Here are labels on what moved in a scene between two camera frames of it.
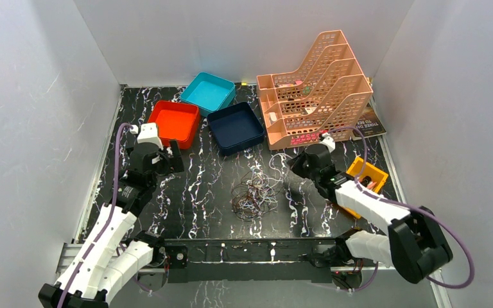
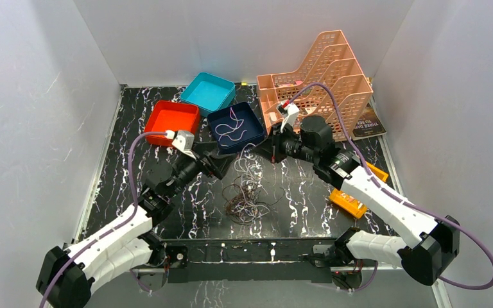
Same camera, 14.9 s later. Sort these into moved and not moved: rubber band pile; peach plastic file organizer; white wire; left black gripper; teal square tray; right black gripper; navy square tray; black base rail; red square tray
Moved: rubber band pile; white wire; right black gripper; left black gripper
Not moved: teal square tray; navy square tray; red square tray; black base rail; peach plastic file organizer
